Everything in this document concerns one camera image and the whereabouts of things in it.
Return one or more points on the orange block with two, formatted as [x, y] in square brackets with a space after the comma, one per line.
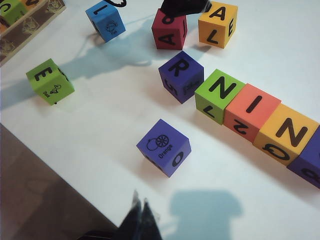
[252, 110]

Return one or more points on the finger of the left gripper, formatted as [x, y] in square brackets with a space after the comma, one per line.
[182, 6]

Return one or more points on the red letter block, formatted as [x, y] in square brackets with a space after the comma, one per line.
[170, 35]

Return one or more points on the black mug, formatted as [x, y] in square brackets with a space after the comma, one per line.
[122, 3]

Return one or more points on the purple block with orange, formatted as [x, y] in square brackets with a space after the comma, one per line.
[162, 147]

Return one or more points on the yellow block with Q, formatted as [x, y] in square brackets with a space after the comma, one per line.
[285, 135]

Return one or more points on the purple block with eight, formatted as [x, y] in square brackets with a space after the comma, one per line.
[307, 162]

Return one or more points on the yellow block with seven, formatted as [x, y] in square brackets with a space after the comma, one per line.
[217, 27]

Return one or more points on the green block with duck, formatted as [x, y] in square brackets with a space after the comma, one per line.
[47, 82]

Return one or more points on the orange letter block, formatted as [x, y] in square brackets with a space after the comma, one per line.
[32, 3]

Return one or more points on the green block with N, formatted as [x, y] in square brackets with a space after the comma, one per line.
[220, 92]

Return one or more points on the green block with C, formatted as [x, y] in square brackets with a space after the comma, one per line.
[12, 11]

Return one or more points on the wooden block box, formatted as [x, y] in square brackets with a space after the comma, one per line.
[22, 32]

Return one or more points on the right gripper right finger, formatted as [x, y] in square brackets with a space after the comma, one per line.
[150, 227]

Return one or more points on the purple block with giraffe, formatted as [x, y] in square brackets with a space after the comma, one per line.
[180, 75]

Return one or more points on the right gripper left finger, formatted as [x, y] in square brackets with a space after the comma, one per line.
[132, 225]

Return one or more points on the blue block with fish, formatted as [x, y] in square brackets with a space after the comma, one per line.
[107, 25]

